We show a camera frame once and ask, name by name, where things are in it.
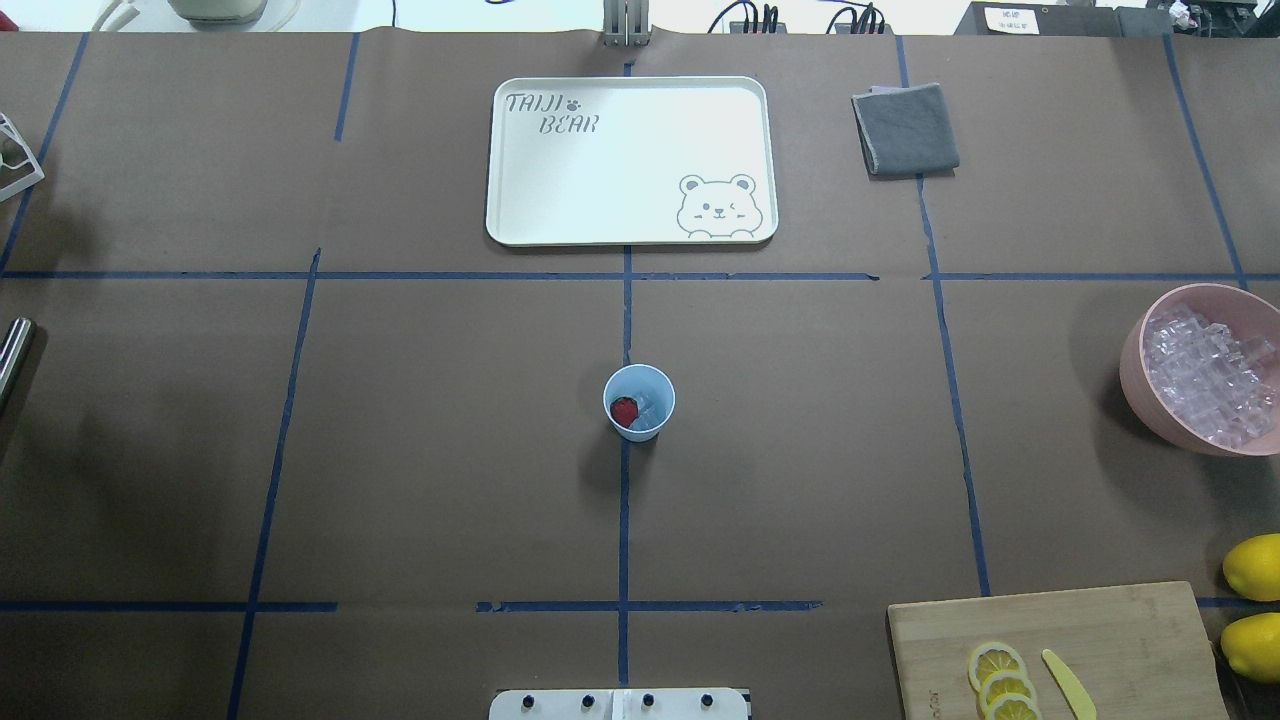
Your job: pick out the red strawberry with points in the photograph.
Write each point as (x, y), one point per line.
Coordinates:
(624, 411)

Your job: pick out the steel muddler black tip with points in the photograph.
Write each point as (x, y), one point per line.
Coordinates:
(15, 348)

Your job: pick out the light blue plastic cup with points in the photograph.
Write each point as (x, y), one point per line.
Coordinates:
(640, 379)

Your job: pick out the ice cubes in cup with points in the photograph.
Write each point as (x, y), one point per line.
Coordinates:
(650, 414)

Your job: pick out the pink bowl of ice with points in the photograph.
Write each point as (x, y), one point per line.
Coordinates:
(1200, 370)

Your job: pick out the white bear serving tray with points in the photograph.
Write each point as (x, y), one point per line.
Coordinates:
(613, 161)

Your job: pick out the grey folded cloth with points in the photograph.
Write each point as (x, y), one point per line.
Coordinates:
(905, 131)

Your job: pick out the lemon slice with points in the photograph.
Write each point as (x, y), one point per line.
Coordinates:
(1013, 706)
(992, 658)
(998, 687)

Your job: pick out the yellow plastic knife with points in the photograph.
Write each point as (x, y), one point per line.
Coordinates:
(1071, 687)

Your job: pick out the wooden cutting board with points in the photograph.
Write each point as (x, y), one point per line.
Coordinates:
(1140, 650)

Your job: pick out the whole yellow lemon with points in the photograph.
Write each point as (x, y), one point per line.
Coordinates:
(1251, 568)
(1251, 647)

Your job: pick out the aluminium frame post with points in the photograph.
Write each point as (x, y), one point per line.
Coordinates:
(626, 23)

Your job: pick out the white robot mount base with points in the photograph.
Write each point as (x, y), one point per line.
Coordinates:
(622, 703)

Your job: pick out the white wire cup rack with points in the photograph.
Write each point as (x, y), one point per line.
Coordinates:
(20, 168)

